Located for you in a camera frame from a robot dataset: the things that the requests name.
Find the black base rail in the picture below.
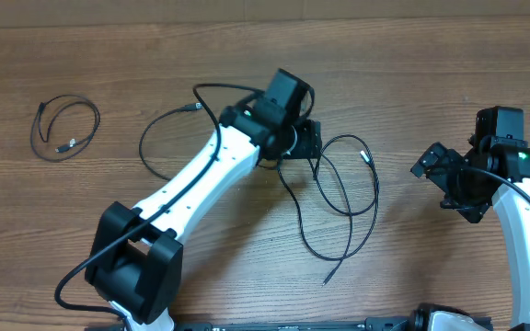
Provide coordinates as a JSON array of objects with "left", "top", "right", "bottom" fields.
[{"left": 85, "top": 302, "right": 496, "bottom": 331}]

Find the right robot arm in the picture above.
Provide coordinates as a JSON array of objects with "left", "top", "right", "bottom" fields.
[{"left": 410, "top": 106, "right": 530, "bottom": 330}]

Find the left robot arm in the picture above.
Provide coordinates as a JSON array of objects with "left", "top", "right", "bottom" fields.
[{"left": 85, "top": 69, "right": 321, "bottom": 330}]

